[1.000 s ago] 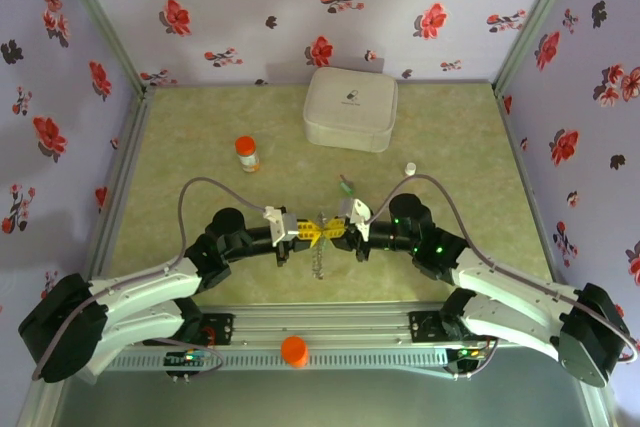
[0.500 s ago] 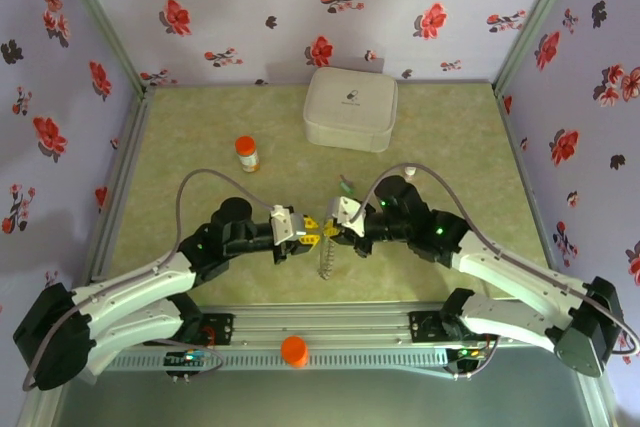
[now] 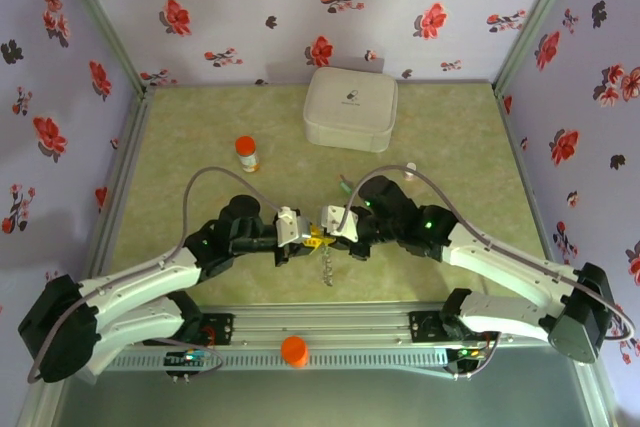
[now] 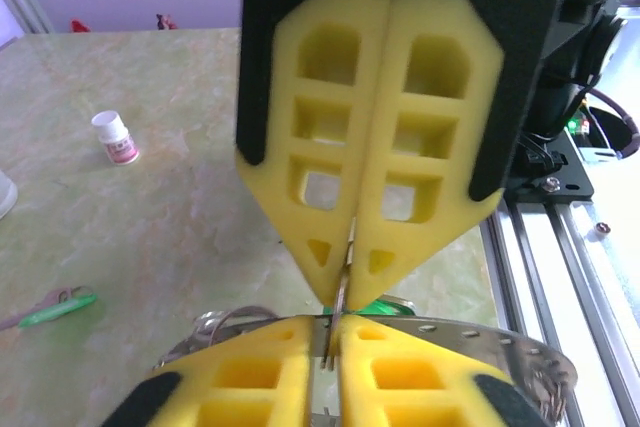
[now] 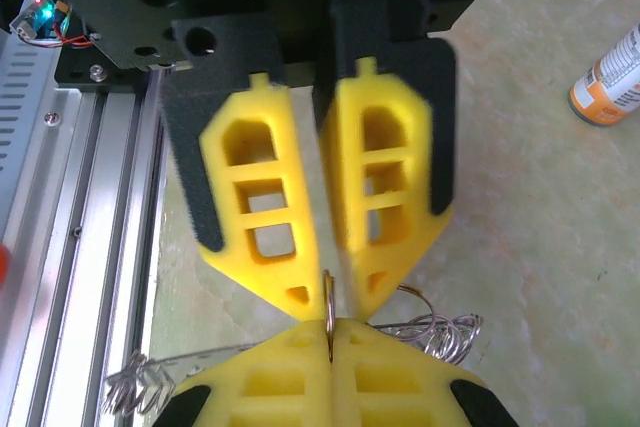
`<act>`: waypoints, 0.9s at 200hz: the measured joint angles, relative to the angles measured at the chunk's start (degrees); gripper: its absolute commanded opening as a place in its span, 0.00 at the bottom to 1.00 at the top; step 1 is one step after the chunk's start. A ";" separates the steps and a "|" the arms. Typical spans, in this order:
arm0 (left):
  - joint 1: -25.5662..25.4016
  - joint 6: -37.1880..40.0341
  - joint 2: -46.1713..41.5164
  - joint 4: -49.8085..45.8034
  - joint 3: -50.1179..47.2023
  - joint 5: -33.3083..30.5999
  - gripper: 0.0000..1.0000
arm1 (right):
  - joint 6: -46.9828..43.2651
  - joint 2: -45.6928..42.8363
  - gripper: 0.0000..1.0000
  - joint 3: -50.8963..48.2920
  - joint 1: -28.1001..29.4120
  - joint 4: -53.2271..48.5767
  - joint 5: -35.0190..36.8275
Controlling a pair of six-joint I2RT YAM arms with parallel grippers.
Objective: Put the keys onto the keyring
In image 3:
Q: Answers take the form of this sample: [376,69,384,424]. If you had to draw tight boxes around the silver chain keyring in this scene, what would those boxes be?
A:
[319,244,335,287]

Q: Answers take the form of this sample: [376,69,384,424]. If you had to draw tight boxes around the orange capped pill bottle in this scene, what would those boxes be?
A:
[234,135,262,174]

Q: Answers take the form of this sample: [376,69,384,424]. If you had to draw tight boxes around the orange cylinder button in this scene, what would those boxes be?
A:
[280,335,310,372]

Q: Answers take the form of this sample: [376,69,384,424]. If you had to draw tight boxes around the white zipped medicine case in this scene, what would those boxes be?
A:
[301,66,400,154]

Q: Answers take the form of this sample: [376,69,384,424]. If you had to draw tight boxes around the small circuit board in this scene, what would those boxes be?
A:
[164,348,210,367]
[446,345,489,363]

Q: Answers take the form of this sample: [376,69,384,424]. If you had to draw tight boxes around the grey right arm cable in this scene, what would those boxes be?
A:
[333,164,636,346]

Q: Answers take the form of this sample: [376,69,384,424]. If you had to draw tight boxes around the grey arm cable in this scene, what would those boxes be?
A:
[333,164,636,346]
[27,167,286,386]

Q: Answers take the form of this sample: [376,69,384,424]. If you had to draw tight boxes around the grey left arm cable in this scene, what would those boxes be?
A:
[27,167,286,386]

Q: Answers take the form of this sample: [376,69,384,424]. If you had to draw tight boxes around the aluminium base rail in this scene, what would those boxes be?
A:
[44,302,599,348]

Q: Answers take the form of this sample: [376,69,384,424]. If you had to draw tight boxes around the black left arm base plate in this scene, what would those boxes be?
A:
[143,311,236,348]

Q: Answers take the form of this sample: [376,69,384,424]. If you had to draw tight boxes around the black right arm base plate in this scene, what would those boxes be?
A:
[408,310,501,344]

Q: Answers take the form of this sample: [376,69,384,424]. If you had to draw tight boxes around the grey slotted cable duct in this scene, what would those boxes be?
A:
[112,350,449,372]

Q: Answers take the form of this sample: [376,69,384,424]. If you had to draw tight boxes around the grey base cable loop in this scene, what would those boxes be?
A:
[442,329,503,382]
[167,339,227,379]

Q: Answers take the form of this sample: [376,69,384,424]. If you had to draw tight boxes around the aluminium side rail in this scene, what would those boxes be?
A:
[492,81,564,278]
[84,85,157,288]

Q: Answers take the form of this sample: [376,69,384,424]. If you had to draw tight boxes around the aluminium frame post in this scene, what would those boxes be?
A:
[492,0,587,96]
[49,0,156,98]

